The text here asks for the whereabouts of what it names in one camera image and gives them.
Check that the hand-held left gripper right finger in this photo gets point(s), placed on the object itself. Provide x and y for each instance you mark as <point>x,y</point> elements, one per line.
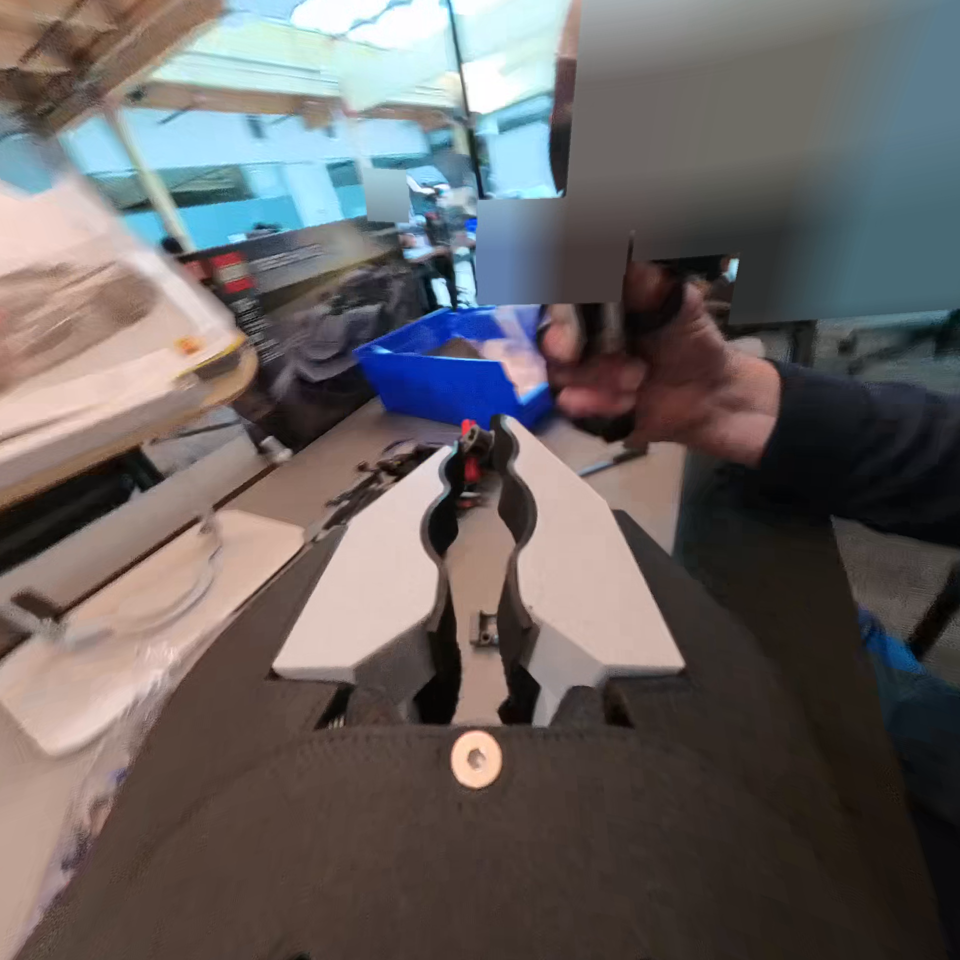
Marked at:
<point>592,600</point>

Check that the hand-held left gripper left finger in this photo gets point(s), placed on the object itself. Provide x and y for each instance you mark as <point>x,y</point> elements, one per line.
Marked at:
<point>360,600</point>

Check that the large toy brick car model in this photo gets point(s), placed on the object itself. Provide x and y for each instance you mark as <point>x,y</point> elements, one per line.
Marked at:
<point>375,472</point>

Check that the grey brick beam assembly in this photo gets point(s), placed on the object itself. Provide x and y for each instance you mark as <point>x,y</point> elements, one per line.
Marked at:
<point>472,469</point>

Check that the person's right forearm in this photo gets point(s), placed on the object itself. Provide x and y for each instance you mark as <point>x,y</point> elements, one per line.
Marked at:
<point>862,450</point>

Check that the dark toy set box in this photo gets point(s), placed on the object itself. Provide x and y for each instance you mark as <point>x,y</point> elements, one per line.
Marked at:
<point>315,300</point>

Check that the person's right hand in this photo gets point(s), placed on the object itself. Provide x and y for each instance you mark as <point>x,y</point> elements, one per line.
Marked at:
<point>697,390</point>

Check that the small dark grey brick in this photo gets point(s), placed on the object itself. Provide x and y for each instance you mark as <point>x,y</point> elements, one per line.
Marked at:
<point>484,630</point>

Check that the grey rod brick piece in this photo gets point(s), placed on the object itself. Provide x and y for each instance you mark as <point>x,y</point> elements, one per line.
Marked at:
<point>611,461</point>

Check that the black perforated board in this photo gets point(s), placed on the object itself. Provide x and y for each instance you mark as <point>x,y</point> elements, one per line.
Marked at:
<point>750,540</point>

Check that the blue plastic bin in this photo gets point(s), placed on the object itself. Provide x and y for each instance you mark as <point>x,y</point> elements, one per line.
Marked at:
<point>442,394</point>

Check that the white book stand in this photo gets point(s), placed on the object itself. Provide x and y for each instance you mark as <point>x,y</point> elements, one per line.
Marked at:
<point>112,675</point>

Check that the black metal pole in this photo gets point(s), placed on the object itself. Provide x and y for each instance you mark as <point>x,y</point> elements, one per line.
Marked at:
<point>465,97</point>

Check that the person's leg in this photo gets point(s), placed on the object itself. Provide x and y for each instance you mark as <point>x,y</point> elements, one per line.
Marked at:
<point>915,712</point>

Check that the building manual in plastic sleeve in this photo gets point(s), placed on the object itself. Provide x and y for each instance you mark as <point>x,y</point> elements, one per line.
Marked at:
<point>90,300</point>

